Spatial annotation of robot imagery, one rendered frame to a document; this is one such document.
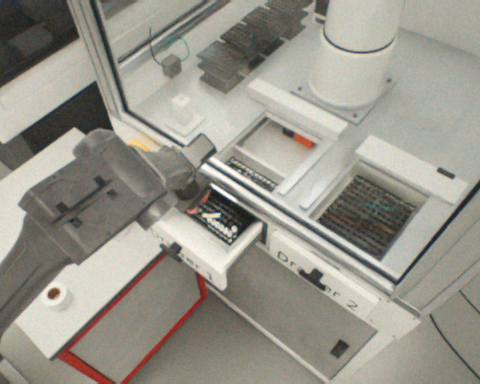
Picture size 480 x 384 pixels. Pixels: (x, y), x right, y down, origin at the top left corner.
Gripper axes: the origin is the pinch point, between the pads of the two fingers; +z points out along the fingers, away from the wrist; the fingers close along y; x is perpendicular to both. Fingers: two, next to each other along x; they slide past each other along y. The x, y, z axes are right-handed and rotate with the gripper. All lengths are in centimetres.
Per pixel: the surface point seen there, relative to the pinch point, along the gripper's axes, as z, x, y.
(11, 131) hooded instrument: 6, 79, -15
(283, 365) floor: 95, -31, -19
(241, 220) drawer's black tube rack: 7.2, -9.0, 4.7
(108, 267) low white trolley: 12.3, 16.7, -28.0
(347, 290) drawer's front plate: 7.8, -40.7, 5.0
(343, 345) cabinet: 44, -46, -2
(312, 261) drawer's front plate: 5.4, -30.6, 5.6
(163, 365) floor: 85, 9, -52
